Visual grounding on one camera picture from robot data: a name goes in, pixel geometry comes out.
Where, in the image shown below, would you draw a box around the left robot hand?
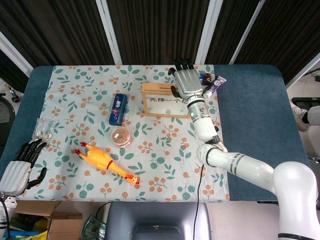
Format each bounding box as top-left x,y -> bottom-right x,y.
0,138 -> 48,197

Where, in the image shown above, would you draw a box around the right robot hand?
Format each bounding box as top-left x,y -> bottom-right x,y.
167,57 -> 204,99

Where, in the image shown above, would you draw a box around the clear bag of coins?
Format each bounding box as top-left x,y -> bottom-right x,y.
27,117 -> 60,151

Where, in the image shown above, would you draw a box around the small cola bottle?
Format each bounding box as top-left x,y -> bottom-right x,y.
198,72 -> 215,86

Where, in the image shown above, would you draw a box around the purple toothpaste tube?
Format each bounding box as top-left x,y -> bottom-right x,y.
202,75 -> 228,99

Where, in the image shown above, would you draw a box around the yellow plastic bag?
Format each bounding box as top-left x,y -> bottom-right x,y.
14,217 -> 50,240

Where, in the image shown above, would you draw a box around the dark slatted partition panel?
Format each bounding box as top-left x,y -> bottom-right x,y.
0,48 -> 30,87
204,0 -> 261,65
234,0 -> 320,85
107,0 -> 213,65
0,0 -> 116,67

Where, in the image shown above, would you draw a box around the black mesh office chair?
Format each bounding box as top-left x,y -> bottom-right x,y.
0,84 -> 25,151

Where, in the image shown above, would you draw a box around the brown cardboard box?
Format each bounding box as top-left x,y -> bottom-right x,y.
13,201 -> 84,240

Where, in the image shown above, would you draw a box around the dark blue patterned box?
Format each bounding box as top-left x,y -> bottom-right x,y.
108,93 -> 129,126

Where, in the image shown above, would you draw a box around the clear jar brown contents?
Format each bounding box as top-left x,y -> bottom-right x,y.
110,126 -> 133,149

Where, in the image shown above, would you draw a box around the yellow rubber chicken toy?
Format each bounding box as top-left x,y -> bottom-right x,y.
71,141 -> 141,186

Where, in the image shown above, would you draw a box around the green patterned package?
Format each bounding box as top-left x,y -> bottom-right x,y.
81,214 -> 107,240

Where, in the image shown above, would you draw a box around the floral leaf print tablecloth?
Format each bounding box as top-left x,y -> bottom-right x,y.
24,64 -> 230,202

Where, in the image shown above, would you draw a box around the white sneaker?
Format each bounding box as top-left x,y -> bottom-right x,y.
290,104 -> 309,131

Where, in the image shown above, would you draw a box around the black flat device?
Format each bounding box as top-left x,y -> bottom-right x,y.
291,97 -> 320,107

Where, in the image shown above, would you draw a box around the white trouser leg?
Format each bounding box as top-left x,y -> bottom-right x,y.
302,105 -> 320,125

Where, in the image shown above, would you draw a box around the grey robot torso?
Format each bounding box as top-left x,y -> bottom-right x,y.
106,201 -> 213,240

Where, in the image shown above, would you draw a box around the wooden frame money box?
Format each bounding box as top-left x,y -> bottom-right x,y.
140,82 -> 194,120

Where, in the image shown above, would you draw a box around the white partition frame post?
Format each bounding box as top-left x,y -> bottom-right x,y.
229,0 -> 266,65
196,0 -> 224,65
0,31 -> 35,77
286,51 -> 320,88
95,0 -> 123,65

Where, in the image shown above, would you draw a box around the black cable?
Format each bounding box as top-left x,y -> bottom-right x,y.
195,163 -> 205,240

